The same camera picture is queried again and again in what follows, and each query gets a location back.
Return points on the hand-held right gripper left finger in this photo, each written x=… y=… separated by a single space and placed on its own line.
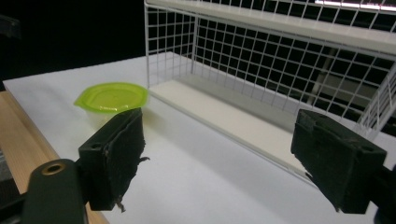
x=115 y=161

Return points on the green-lidded plastic cup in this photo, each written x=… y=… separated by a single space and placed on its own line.
x=109 y=101

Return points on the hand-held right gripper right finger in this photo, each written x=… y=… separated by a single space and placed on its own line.
x=336 y=161

